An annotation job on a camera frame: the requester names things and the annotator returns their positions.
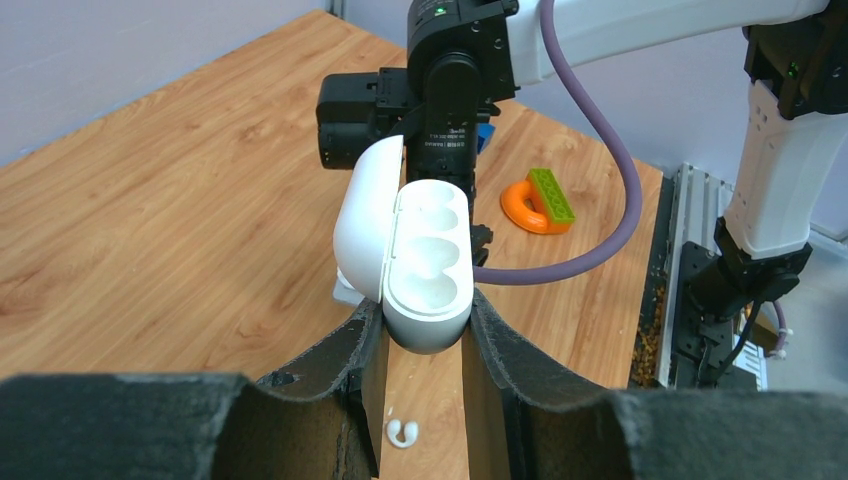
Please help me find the white clip earbud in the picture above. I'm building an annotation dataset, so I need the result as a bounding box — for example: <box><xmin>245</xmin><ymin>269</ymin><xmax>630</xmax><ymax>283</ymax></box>
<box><xmin>385</xmin><ymin>419</ymin><xmax>420</xmax><ymax>449</ymax></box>

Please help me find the orange ring toy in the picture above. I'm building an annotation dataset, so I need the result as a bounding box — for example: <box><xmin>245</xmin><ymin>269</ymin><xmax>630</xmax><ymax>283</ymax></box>
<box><xmin>500</xmin><ymin>179</ymin><xmax>575</xmax><ymax>235</ymax></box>

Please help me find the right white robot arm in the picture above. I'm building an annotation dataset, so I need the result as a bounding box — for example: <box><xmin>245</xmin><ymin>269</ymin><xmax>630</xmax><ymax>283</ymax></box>
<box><xmin>576</xmin><ymin>28</ymin><xmax>847</xmax><ymax>393</ymax></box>

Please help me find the blue object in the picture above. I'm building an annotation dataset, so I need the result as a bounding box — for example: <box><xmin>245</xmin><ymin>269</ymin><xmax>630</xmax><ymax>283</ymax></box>
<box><xmin>477</xmin><ymin>123</ymin><xmax>496</xmax><ymax>154</ymax></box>

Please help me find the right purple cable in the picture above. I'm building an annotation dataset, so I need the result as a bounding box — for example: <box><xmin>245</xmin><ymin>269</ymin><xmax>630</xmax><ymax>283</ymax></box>
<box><xmin>473</xmin><ymin>0</ymin><xmax>645</xmax><ymax>287</ymax></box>

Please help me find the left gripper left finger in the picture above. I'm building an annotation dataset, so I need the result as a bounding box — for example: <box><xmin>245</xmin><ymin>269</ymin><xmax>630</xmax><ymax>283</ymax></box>
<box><xmin>1</xmin><ymin>301</ymin><xmax>388</xmax><ymax>479</ymax></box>

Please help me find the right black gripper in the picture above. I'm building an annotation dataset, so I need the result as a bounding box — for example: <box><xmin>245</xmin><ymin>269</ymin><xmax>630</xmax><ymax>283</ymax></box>
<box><xmin>470</xmin><ymin>224</ymin><xmax>494</xmax><ymax>267</ymax></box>

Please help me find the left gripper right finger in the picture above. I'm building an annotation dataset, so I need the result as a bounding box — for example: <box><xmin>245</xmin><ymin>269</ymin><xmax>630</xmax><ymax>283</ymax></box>
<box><xmin>461</xmin><ymin>292</ymin><xmax>847</xmax><ymax>479</ymax></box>

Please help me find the white oval earbud case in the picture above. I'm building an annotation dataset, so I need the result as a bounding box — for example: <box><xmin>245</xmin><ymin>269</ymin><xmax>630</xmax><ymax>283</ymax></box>
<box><xmin>333</xmin><ymin>135</ymin><xmax>475</xmax><ymax>355</ymax></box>

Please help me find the green building block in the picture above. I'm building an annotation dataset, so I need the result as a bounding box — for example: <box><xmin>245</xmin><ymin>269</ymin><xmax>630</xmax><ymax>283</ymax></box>
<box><xmin>527</xmin><ymin>168</ymin><xmax>576</xmax><ymax>225</ymax></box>

